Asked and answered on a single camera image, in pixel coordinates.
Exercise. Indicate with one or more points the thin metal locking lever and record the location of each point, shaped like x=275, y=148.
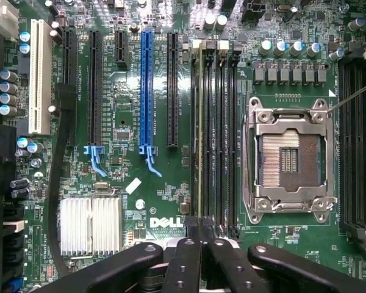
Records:
x=353, y=95

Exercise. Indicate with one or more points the short black expansion slot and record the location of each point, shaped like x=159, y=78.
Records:
x=121, y=49

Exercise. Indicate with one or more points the black expansion slot blue clip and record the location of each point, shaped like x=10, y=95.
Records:
x=94, y=85

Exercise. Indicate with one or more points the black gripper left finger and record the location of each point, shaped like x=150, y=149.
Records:
x=186, y=268

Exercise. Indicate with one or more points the silver finned heatsink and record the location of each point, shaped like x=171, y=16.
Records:
x=91, y=226

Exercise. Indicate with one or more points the long black expansion slot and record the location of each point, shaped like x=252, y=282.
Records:
x=174, y=88
x=69, y=55

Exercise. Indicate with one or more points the green motherboard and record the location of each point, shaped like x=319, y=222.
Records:
x=128, y=100

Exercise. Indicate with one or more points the black power connector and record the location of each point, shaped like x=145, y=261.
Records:
x=3, y=152

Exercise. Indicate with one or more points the metal CPU socket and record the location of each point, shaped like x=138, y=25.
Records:
x=289, y=158

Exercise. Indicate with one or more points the white expansion slot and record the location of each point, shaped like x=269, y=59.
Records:
x=39, y=76

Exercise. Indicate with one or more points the white power connector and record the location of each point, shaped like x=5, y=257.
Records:
x=7, y=18

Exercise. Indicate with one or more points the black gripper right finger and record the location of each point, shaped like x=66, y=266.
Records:
x=238, y=268

